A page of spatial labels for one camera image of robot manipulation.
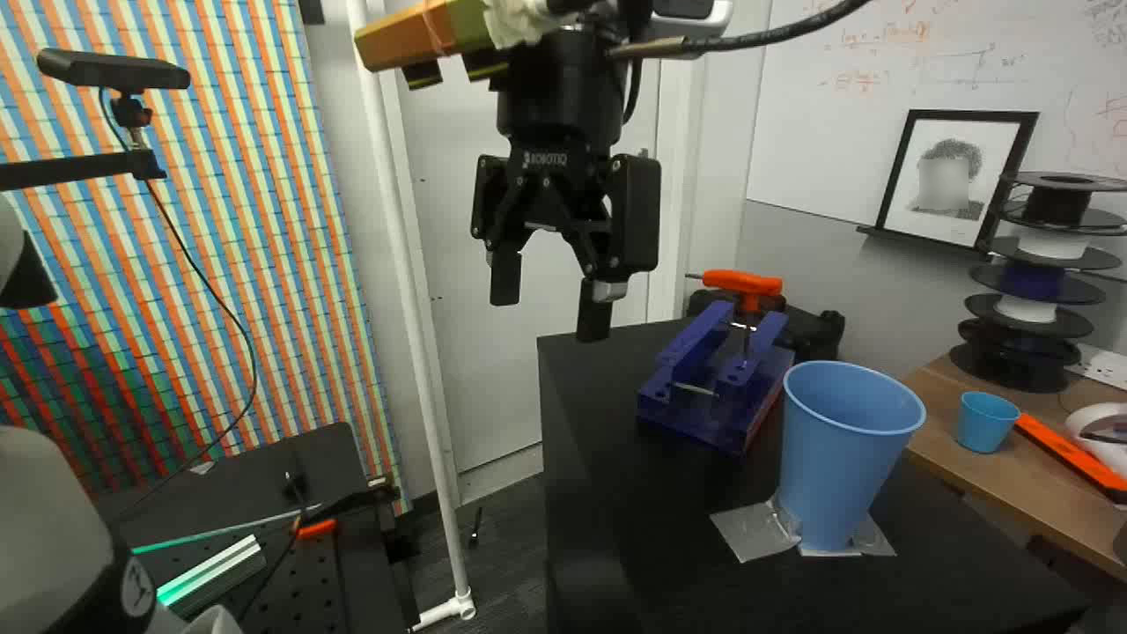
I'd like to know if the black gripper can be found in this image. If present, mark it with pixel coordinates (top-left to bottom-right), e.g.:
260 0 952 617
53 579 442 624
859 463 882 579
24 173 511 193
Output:
470 25 666 347

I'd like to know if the orange handled screwdriver tool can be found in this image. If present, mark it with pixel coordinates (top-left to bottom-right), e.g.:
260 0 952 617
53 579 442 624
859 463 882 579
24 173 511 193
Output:
682 266 789 355

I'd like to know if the blue plastic tool rack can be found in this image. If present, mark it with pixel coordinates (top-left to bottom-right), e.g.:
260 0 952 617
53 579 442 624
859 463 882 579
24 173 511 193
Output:
634 296 798 458

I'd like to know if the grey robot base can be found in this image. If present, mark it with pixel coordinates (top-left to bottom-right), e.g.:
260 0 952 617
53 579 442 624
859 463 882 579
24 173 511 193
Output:
0 424 242 634

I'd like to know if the large blue plastic cup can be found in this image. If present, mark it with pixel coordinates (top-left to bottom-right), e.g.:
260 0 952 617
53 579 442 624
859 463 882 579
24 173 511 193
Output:
774 355 931 556

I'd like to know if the small blue cup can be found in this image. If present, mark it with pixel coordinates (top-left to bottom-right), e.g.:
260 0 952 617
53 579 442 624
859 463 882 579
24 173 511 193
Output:
954 389 1024 458

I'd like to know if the orange flat tool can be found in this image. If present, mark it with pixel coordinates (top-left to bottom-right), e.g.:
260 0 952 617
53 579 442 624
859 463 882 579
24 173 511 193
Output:
1010 410 1127 504

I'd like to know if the white vertical pole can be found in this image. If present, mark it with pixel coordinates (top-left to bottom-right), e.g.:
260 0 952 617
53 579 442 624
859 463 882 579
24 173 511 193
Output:
335 0 484 634

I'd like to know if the black plastic case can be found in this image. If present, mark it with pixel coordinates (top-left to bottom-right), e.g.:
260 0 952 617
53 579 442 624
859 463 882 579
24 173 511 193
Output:
774 303 849 364

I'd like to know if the black cabinet table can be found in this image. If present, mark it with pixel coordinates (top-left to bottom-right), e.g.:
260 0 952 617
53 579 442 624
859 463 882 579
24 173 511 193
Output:
535 317 1092 634

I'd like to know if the small orange clamp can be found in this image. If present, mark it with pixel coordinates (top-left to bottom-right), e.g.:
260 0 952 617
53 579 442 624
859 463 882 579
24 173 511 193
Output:
292 513 342 546

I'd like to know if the black framed picture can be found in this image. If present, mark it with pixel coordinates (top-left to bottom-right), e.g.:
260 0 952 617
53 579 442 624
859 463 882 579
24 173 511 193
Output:
873 107 1043 255

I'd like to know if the white whiteboard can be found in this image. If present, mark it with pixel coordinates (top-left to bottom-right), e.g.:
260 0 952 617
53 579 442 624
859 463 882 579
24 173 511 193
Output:
742 0 1127 230

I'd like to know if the black optical breadboard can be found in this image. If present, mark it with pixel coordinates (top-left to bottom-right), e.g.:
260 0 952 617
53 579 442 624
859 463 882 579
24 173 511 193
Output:
97 421 412 634

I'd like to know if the black spool white filament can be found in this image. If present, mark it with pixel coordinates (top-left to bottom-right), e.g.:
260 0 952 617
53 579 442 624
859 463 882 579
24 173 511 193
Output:
961 288 1095 347
989 226 1127 283

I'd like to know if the black spool blue filament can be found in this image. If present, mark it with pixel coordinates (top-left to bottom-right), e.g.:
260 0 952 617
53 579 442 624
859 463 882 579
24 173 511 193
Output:
967 257 1110 309

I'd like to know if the green lit metal bar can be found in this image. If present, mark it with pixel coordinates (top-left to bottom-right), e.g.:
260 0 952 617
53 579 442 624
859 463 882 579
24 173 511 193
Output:
127 506 308 614

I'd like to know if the wooden side table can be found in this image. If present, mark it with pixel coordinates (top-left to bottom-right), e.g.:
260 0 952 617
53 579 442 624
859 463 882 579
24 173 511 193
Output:
898 351 1127 590

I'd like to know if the white tape roll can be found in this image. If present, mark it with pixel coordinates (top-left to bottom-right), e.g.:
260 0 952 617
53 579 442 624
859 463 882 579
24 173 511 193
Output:
1065 398 1127 480

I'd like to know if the tan wrist camera mount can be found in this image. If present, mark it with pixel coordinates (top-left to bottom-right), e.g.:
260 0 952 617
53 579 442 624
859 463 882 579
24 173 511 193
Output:
353 0 545 95

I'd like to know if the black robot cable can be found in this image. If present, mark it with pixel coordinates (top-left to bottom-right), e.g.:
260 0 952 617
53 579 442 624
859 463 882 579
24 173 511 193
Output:
609 0 873 65

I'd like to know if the grey metal base plate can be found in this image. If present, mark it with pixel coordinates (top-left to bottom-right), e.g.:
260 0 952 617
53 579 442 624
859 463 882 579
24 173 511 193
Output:
708 496 901 566

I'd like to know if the thin black camera cable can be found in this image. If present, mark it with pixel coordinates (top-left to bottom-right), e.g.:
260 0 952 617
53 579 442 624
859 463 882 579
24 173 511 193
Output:
101 88 265 470

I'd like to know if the black stereo camera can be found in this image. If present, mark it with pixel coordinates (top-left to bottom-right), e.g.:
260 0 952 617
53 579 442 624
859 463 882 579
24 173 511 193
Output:
36 45 194 95

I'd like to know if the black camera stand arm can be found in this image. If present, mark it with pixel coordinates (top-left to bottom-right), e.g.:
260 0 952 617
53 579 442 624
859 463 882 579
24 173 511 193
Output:
0 148 169 193

